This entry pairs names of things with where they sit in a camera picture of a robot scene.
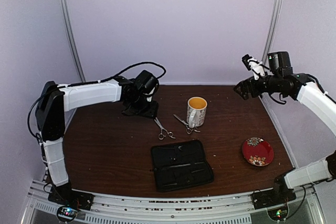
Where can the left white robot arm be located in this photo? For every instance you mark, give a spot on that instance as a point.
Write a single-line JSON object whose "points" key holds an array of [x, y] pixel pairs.
{"points": [[50, 108]]}

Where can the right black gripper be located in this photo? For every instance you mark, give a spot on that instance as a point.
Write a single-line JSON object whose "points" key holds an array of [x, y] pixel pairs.
{"points": [[243, 84]]}

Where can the black zippered tool case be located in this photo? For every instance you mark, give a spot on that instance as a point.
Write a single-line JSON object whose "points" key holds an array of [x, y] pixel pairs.
{"points": [[190, 169]]}

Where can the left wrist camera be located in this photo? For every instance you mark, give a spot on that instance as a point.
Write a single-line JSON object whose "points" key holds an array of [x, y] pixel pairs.
{"points": [[150, 95]]}

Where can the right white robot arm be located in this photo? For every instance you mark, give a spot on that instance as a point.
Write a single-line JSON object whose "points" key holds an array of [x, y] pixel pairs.
{"points": [[315, 99]]}

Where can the red floral plate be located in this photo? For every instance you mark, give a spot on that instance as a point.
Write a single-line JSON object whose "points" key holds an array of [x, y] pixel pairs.
{"points": [[257, 152]]}

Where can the aluminium front rail frame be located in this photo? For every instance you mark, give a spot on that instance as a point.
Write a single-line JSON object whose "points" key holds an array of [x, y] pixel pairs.
{"points": [[236, 208]]}

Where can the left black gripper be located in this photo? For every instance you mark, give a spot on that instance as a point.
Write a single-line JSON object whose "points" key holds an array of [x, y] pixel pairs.
{"points": [[151, 112]]}

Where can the right aluminium corner post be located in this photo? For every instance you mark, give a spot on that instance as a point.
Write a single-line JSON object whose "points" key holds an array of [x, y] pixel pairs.
{"points": [[272, 28]]}

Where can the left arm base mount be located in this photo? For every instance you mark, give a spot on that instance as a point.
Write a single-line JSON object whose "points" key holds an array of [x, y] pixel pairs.
{"points": [[65, 195]]}

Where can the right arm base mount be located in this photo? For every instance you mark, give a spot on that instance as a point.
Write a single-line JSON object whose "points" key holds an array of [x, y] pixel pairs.
{"points": [[270, 198]]}

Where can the aluminium corner post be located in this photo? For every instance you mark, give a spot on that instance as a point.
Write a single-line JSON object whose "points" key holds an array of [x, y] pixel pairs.
{"points": [[272, 28], [71, 40]]}

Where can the left aluminium corner post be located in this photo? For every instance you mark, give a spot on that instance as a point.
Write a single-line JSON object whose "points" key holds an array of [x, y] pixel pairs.
{"points": [[71, 40]]}

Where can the white floral mug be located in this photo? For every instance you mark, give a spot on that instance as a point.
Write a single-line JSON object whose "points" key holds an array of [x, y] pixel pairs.
{"points": [[196, 111]]}

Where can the silver straight hair scissors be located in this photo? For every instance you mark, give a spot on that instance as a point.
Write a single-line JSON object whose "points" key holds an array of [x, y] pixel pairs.
{"points": [[163, 131]]}

